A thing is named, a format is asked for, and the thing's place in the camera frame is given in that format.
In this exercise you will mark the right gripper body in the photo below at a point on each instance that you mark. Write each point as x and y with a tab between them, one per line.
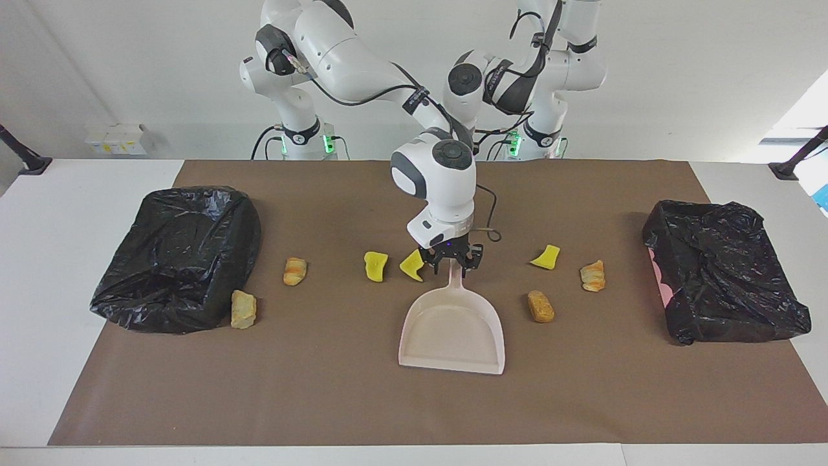
447	248

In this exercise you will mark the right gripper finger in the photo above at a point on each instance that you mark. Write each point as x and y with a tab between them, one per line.
432	261
473	256

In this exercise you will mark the pale pink plastic dustpan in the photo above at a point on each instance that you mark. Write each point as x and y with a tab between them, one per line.
453	330

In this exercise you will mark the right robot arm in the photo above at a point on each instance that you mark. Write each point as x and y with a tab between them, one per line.
336	52

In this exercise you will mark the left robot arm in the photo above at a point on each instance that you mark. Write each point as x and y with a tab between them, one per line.
569	68

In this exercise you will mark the black bag lined pink bin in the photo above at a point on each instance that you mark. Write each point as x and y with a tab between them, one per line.
724	272

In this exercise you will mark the yellow sponge piece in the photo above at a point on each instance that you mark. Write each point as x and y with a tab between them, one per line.
547	257
376	266
412	265

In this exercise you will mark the toy bread piece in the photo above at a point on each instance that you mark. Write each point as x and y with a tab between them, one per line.
243	310
540	306

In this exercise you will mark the toy croissant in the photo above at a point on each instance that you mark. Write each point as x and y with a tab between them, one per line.
592	277
294	271

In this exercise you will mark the white boxes with yellow marks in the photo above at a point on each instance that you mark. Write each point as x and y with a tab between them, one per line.
119	139

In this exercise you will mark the black stand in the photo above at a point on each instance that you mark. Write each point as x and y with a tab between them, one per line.
795	160
26	158

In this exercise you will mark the blue object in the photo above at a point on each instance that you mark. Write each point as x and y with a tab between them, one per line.
823	197

